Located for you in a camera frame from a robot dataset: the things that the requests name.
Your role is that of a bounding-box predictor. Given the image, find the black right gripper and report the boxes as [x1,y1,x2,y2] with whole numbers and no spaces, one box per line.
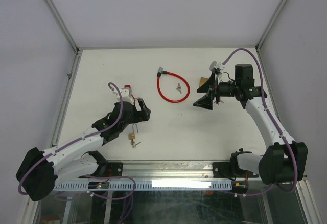
[193,72,240,110]

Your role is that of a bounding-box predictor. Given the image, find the large brass padlock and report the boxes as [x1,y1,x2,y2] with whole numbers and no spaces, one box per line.
[199,77,208,87]

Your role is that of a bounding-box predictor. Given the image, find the small brass padlock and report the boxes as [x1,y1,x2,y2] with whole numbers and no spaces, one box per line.
[128,124,138,141]

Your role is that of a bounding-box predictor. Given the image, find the cable lock keys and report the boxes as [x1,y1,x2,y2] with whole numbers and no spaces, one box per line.
[176,83,182,93]

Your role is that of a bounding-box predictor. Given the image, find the red cable lock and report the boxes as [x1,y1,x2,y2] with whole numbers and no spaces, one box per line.
[156,66,191,104]

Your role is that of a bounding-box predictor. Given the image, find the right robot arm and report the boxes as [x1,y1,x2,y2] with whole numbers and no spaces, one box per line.
[193,62,308,185]

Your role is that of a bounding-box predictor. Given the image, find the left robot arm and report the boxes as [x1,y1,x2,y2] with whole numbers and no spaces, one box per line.
[16,98,151,201]

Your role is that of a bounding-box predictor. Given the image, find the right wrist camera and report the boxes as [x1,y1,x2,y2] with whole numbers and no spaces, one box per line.
[209,61,225,75]

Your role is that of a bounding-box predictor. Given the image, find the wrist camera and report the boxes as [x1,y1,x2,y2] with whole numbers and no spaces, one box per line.
[209,61,225,75]
[120,86,135,104]

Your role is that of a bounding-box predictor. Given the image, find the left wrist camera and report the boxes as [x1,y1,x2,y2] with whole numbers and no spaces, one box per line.
[120,86,135,104]

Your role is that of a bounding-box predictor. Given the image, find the aluminium mounting rail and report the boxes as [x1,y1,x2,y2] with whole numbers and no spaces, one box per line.
[53,160,307,181]

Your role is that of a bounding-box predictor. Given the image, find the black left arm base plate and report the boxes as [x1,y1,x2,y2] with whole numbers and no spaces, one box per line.
[78,161,123,179]

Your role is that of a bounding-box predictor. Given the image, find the white slotted cable duct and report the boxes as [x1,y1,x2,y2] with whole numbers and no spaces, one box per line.
[54,180,232,191]

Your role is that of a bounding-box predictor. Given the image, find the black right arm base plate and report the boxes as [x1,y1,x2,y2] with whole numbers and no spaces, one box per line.
[212,161,259,180]

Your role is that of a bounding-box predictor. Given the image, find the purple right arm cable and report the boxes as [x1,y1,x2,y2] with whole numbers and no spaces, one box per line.
[221,48,298,198]

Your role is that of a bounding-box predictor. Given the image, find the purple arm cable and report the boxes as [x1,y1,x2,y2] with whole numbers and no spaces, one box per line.
[221,48,298,198]
[17,82,125,196]

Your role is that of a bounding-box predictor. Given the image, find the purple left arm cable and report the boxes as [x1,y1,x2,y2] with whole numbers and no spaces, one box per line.
[17,82,125,196]

